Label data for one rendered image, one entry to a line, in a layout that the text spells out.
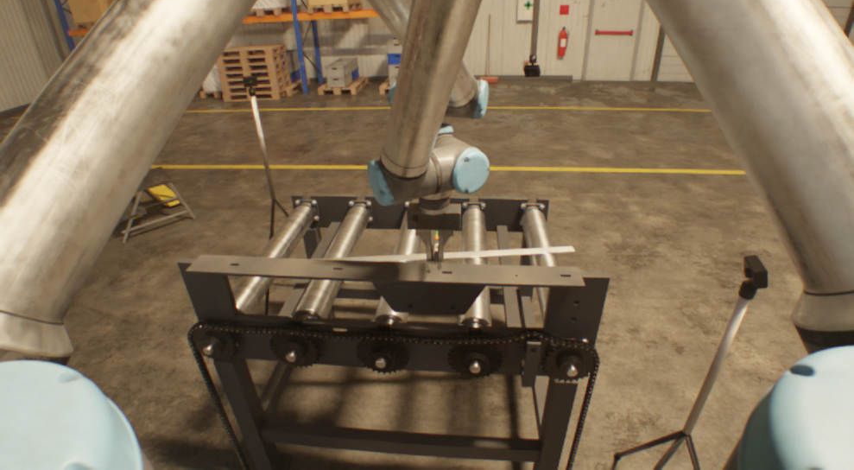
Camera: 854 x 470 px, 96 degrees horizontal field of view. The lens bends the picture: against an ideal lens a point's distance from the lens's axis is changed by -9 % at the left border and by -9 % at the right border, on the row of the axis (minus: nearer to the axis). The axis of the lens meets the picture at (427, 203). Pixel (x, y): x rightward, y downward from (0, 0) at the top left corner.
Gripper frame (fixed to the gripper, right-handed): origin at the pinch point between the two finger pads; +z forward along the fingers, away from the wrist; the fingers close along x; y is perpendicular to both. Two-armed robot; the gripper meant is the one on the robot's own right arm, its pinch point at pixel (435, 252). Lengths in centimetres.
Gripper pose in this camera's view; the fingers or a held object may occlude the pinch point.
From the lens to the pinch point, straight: 110.4
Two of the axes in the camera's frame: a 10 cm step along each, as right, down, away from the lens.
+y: -0.9, 4.5, -8.9
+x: 10.0, 0.2, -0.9
